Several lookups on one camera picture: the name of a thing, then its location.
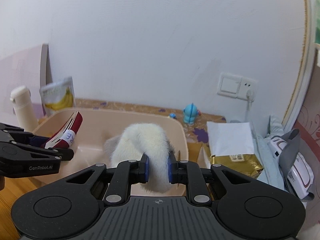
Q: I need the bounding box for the white fluffy plush toy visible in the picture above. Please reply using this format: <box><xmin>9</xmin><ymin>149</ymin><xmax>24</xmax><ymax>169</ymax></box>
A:
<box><xmin>104</xmin><ymin>123</ymin><xmax>175</xmax><ymax>193</ymax></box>

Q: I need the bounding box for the white wall switch socket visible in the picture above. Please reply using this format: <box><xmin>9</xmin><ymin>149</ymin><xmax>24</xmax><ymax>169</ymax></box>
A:
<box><xmin>217</xmin><ymin>73</ymin><xmax>258</xmax><ymax>101</ymax></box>

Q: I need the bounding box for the light blue bed sheet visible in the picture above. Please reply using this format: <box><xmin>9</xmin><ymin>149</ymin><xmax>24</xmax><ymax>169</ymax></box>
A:
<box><xmin>250</xmin><ymin>115</ymin><xmax>300</xmax><ymax>194</ymax></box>

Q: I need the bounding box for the white device with grey strap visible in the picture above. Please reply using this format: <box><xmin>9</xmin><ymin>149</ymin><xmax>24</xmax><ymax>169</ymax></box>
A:
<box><xmin>267</xmin><ymin>128</ymin><xmax>314</xmax><ymax>202</ymax></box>

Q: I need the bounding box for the blue cartoon figurine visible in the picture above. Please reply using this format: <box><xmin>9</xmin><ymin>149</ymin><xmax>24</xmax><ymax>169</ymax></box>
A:
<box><xmin>183</xmin><ymin>103</ymin><xmax>202</xmax><ymax>124</ymax></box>

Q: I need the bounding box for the cream thermos bottle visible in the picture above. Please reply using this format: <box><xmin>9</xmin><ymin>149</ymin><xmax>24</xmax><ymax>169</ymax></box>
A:
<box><xmin>10</xmin><ymin>86</ymin><xmax>38</xmax><ymax>132</ymax></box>

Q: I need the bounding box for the beige plastic storage basket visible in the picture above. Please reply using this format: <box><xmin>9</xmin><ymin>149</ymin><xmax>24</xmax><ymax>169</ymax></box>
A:
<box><xmin>33</xmin><ymin>108</ymin><xmax>189</xmax><ymax>197</ymax></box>

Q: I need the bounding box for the banana chips snack pouch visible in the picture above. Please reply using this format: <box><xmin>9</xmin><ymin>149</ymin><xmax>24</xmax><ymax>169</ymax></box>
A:
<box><xmin>40</xmin><ymin>76</ymin><xmax>75</xmax><ymax>116</ymax></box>

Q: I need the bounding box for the gold tissue box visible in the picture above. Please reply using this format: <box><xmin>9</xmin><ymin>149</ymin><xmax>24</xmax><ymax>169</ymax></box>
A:
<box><xmin>197</xmin><ymin>121</ymin><xmax>264</xmax><ymax>179</ymax></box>

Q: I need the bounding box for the pink leaning board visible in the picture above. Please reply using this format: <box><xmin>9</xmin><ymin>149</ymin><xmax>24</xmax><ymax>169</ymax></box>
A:
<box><xmin>0</xmin><ymin>44</ymin><xmax>48</xmax><ymax>125</ymax></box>

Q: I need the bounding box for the white plug and cable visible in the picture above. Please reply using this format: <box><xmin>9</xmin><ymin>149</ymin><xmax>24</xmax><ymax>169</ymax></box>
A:
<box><xmin>243</xmin><ymin>89</ymin><xmax>257</xmax><ymax>123</ymax></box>

